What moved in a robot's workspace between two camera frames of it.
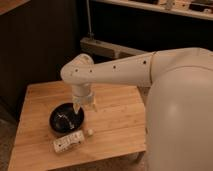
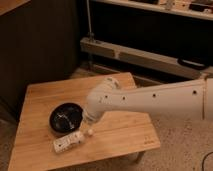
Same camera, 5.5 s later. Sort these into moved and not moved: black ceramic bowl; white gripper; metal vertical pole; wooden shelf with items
Moved: white gripper
Not moved: wooden shelf with items; black ceramic bowl; metal vertical pole
